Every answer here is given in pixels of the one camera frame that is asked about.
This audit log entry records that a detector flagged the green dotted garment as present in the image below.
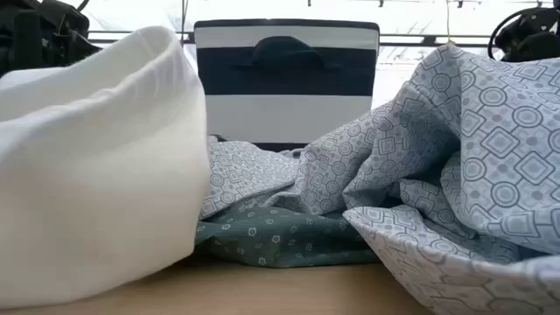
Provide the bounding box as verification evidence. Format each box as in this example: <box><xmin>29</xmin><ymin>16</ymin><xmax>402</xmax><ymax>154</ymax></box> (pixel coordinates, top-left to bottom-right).
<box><xmin>194</xmin><ymin>206</ymin><xmax>381</xmax><ymax>269</ymax></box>

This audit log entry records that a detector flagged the light blue geometric print shirt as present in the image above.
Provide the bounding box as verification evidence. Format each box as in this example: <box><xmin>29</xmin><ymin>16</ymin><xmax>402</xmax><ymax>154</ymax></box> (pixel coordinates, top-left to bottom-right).
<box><xmin>199</xmin><ymin>43</ymin><xmax>560</xmax><ymax>315</ymax></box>

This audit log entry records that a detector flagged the plain white garment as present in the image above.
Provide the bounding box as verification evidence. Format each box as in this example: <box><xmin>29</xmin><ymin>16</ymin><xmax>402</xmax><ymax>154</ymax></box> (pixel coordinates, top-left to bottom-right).
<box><xmin>0</xmin><ymin>24</ymin><xmax>212</xmax><ymax>310</ymax></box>

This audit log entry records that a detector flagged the navy white striped fabric bin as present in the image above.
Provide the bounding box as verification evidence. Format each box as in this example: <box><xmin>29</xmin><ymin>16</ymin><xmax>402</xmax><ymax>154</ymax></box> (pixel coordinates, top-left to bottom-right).
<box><xmin>193</xmin><ymin>18</ymin><xmax>381</xmax><ymax>153</ymax></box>

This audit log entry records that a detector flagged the yellow hanging cord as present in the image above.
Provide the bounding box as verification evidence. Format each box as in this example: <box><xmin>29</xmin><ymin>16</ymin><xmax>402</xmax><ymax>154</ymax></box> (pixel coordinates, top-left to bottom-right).
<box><xmin>444</xmin><ymin>0</ymin><xmax>457</xmax><ymax>47</ymax></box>

